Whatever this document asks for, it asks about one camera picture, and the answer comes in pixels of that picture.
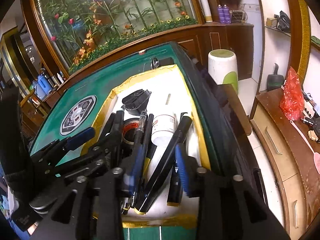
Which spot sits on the red plastic bag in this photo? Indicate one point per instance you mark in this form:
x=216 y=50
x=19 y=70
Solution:
x=292 y=102

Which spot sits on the black marker yellow end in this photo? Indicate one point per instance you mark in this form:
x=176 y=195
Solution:
x=163 y=168

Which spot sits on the wooden side cabinet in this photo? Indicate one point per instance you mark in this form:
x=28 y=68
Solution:
x=292 y=163

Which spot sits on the white pill bottle red label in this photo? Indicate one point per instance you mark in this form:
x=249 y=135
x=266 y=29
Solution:
x=163 y=128

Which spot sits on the pink fly swatter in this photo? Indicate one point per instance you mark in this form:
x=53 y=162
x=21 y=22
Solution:
x=316 y=155

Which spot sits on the flower glass partition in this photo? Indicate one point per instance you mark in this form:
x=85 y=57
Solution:
x=82 y=31

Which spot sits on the blue thermos jug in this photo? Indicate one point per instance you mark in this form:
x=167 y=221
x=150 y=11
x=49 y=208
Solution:
x=44 y=84

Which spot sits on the red white small chip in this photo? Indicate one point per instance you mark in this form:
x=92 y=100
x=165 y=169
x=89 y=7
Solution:
x=142 y=52

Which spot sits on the black 05 gel pen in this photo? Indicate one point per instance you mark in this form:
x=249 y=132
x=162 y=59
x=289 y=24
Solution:
x=175 y=189

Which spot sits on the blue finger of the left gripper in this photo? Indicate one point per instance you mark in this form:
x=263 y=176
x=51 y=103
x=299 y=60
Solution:
x=79 y=139
x=117 y=131

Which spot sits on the black tape dispenser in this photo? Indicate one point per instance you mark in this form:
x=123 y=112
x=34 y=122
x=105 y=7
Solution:
x=136 y=102

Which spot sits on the clear gel pen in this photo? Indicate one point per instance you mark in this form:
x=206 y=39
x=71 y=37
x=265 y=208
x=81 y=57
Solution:
x=139 y=135

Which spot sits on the black electrical tape roll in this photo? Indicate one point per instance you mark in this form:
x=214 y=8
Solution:
x=129 y=129

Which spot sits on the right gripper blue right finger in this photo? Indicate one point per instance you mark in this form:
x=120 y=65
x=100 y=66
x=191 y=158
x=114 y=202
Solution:
x=187 y=171

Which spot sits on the purple bottles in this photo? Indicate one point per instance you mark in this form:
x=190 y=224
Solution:
x=224 y=14

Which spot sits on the yellow foam storage box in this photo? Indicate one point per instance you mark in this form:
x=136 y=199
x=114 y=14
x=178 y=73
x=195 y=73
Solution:
x=170 y=97

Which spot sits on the round table centre panel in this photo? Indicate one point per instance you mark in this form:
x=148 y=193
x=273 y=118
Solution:
x=77 y=115

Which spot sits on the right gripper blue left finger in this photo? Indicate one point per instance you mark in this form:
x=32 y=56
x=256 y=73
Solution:
x=133 y=171

